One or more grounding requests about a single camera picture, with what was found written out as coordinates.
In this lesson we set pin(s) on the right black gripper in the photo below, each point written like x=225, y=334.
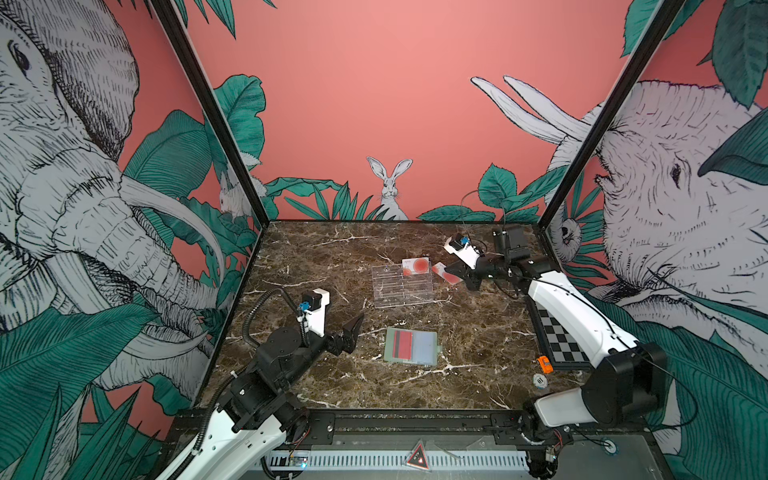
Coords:
x=469, y=276

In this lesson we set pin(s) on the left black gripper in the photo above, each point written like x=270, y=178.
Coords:
x=349, y=337

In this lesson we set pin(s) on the red white credit card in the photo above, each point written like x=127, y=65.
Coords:
x=441, y=270
x=416, y=266

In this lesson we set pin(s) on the clear plastic organizer box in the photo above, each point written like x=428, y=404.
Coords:
x=393, y=288

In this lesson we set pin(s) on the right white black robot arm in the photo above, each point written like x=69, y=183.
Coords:
x=627, y=380

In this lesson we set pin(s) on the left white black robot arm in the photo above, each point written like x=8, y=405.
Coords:
x=255, y=411

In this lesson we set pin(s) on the small orange toy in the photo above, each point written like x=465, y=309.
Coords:
x=545, y=364

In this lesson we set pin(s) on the black white checkerboard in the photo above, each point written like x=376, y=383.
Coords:
x=554, y=341

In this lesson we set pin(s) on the small white round disc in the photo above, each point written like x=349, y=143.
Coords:
x=540, y=381

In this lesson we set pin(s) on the red warning triangle sticker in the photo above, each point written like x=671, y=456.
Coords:
x=417, y=458

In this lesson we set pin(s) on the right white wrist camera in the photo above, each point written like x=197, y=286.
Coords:
x=460, y=245

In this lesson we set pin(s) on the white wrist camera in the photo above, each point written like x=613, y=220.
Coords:
x=312, y=311
x=460, y=245

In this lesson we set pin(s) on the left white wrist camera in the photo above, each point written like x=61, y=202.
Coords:
x=312, y=311

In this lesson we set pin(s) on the black mounting rail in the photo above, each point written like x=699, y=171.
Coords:
x=325, y=427

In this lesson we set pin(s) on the white slotted cable duct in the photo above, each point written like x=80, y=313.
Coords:
x=437, y=461

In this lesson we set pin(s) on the right black frame post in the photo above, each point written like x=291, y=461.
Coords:
x=656, y=28

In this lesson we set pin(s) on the black frame post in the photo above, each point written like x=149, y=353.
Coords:
x=656, y=28
x=168, y=16

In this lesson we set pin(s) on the left black frame post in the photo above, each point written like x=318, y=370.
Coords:
x=168, y=16

